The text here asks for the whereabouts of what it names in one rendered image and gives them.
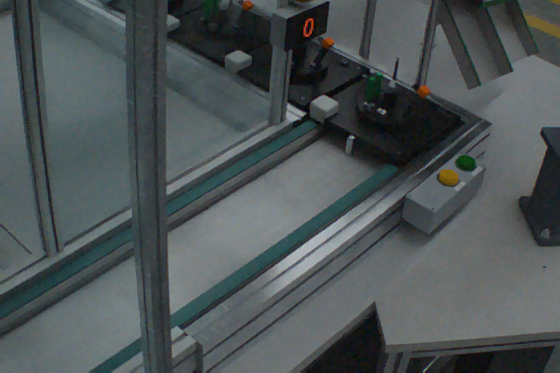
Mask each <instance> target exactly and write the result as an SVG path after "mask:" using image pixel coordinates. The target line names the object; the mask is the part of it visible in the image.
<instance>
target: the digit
mask: <svg viewBox="0 0 560 373"><path fill-rule="evenodd" d="M317 13H318V9H317V10H314V11H312V12H311V13H309V14H304V15H302V16H301V24H300V33H299V42H298V44H300V43H302V42H304V41H306V40H308V39H310V38H312V37H314V36H315V28H316V21H317Z"/></svg>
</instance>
